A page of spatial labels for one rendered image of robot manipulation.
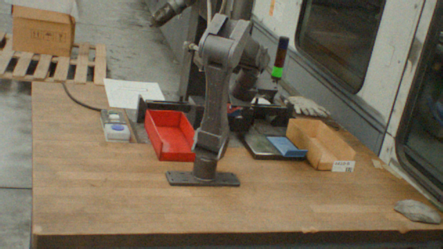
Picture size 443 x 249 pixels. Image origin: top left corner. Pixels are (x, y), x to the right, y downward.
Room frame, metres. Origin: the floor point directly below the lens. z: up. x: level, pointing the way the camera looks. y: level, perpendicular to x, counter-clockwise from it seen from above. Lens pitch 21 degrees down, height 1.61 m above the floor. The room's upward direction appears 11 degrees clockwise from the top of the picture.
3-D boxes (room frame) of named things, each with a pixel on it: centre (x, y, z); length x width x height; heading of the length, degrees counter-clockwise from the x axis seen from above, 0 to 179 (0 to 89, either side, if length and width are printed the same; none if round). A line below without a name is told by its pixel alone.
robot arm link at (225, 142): (1.44, 0.02, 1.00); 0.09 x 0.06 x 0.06; 71
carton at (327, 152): (1.78, -0.33, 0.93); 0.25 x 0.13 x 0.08; 21
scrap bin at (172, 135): (1.63, 0.14, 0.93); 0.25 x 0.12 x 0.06; 21
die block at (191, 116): (1.86, 0.02, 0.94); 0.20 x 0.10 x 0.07; 111
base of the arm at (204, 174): (1.43, 0.02, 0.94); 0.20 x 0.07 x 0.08; 111
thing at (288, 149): (1.72, -0.21, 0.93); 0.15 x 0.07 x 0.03; 24
